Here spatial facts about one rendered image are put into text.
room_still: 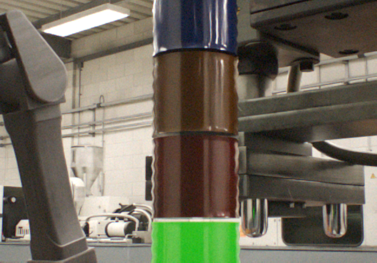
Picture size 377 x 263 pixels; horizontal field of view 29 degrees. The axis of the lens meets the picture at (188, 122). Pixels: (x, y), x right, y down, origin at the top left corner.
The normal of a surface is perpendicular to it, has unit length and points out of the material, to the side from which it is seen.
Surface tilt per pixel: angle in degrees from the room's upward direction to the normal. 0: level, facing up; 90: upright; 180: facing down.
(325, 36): 180
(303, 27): 180
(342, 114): 90
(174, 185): 76
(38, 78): 90
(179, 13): 104
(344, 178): 90
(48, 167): 91
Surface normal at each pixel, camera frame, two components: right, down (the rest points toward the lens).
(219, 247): 0.50, -0.36
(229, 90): 0.77, -0.33
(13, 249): -0.70, -0.11
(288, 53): 0.00, 0.99
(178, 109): -0.36, 0.11
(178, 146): -0.36, -0.38
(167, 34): -0.58, -0.36
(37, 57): 0.77, -0.10
